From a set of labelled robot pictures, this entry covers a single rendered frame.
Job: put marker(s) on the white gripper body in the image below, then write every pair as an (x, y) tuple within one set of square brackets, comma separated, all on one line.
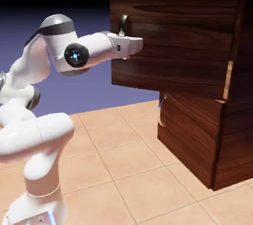
[(135, 45)]

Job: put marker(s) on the large dark wood door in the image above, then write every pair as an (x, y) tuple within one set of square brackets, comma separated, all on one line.
[(177, 54)]

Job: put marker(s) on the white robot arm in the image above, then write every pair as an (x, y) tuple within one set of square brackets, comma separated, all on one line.
[(59, 51)]

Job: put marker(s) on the small dark wood door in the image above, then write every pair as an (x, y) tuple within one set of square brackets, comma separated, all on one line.
[(189, 138)]

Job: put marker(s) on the dark wood cabinet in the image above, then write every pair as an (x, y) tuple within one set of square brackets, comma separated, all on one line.
[(235, 110)]

